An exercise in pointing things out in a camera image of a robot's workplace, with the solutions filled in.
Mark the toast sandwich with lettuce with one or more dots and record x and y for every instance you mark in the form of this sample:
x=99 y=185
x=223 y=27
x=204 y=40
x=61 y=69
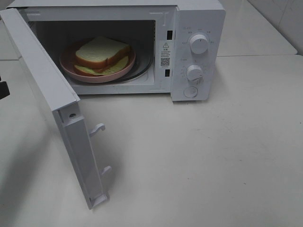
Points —
x=101 y=57

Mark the warning label with QR code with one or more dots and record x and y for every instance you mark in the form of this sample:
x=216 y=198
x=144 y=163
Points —
x=165 y=53

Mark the white microwave door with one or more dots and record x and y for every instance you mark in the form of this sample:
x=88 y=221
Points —
x=59 y=104

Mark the white upper microwave knob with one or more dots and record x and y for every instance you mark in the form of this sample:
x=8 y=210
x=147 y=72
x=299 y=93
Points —
x=199 y=43

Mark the white microwave knob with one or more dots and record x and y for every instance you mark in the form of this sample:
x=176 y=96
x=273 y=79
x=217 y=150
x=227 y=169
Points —
x=194 y=72
x=199 y=43

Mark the white lower microwave knob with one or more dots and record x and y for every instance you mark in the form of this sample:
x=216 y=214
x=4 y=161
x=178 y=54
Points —
x=194 y=72

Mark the white microwave oven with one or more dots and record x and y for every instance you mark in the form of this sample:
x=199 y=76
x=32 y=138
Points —
x=58 y=24

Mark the round white door button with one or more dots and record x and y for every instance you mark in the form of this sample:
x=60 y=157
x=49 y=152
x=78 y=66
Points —
x=190 y=92

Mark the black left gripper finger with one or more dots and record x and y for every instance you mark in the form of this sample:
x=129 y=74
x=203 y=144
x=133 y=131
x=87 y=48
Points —
x=4 y=89

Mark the pink round plate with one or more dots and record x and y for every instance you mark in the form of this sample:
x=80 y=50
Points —
x=68 y=62

